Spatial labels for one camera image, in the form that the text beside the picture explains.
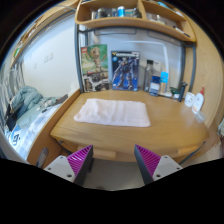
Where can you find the green toy figure box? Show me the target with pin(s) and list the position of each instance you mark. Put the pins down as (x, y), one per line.
(95, 66)

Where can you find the patterned hanging cloth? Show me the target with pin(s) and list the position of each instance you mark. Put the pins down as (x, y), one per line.
(221, 128)

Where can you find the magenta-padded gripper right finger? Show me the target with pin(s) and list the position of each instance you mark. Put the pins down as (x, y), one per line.
(163, 165)

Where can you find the light blue carton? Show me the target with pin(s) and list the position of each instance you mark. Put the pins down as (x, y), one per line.
(164, 78)

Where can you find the white desk lamp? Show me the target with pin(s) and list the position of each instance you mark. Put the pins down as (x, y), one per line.
(153, 42)

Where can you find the wooden shelf unit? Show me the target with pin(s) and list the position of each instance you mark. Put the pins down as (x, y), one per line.
(133, 22)

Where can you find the blue robot model box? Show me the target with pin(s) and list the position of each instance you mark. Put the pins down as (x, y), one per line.
(125, 70)

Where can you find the bed with blue bedding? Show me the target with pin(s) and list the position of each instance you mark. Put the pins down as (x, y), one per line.
(30, 110)

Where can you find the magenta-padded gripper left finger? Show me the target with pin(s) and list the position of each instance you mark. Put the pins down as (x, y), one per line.
(63, 165)

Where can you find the clear plastic cup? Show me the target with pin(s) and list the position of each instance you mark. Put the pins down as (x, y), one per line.
(201, 116)

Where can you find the white wall switch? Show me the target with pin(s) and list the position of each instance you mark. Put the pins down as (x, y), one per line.
(48, 58)

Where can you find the clear dark-capped water bottle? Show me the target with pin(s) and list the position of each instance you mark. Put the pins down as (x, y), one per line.
(148, 76)

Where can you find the white red-capped lotion bottle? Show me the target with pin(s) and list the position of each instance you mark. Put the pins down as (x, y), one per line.
(198, 101)

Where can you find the white mug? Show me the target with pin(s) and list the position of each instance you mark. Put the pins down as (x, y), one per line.
(189, 99)

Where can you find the dark green bowl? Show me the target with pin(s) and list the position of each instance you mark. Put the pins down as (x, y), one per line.
(174, 91)

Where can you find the long wooden wall shelf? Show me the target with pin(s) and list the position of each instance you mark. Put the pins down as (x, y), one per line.
(50, 16)

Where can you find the black flask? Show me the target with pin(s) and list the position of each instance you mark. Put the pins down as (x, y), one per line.
(182, 91)

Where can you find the pale pink towel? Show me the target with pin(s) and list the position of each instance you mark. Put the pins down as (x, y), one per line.
(113, 112)

